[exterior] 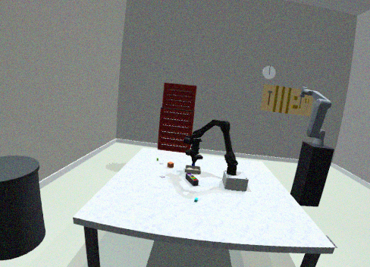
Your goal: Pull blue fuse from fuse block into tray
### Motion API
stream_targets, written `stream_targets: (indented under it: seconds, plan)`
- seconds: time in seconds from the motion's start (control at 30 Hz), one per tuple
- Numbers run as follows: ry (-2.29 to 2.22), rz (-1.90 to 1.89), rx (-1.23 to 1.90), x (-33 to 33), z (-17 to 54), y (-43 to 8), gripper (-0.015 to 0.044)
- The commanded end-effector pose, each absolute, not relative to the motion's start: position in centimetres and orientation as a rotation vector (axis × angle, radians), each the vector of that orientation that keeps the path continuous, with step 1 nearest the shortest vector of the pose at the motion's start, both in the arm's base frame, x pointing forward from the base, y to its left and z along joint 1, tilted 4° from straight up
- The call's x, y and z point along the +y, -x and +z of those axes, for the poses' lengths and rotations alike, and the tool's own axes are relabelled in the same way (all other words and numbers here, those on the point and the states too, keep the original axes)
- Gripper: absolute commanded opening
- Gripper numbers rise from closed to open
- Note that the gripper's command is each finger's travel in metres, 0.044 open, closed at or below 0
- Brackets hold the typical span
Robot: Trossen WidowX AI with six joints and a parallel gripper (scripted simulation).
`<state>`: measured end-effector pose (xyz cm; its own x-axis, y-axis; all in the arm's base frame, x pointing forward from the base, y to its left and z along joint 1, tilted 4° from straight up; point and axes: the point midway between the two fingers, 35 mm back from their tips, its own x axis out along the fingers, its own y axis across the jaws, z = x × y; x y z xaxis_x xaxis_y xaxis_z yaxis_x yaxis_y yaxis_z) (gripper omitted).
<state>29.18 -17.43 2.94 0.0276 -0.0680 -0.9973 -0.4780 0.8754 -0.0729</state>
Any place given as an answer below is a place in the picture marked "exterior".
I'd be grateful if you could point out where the cream open-top tray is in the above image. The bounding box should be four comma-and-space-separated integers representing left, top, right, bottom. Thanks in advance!
184, 165, 201, 174

